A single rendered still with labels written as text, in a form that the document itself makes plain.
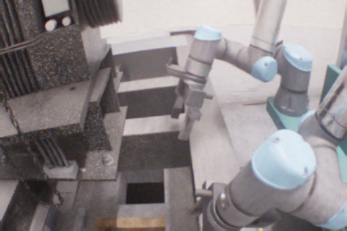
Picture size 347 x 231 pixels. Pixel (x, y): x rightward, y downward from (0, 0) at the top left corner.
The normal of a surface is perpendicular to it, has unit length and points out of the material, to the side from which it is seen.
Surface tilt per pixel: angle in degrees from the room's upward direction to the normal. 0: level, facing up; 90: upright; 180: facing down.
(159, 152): 90
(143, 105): 90
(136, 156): 90
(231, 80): 90
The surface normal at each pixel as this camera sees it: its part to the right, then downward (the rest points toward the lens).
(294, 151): 0.30, -0.69
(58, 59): 0.15, 0.56
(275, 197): -0.29, 0.56
